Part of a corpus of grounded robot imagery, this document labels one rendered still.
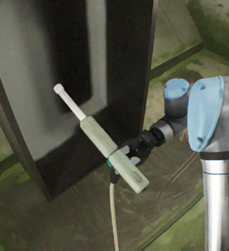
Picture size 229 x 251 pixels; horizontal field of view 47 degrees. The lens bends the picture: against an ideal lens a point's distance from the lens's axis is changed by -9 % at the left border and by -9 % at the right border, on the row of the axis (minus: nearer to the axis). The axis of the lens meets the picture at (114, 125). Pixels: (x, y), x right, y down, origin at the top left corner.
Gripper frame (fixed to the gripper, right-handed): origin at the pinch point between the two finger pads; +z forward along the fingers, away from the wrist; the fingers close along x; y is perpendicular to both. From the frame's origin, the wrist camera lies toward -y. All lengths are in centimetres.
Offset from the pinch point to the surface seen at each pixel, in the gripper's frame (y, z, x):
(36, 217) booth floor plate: 95, 30, 21
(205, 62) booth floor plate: 100, -184, 46
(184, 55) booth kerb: 100, -169, 65
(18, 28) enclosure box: -15, 1, 61
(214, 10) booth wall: 51, -201, 70
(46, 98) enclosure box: 28, -6, 52
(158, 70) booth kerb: 102, -131, 66
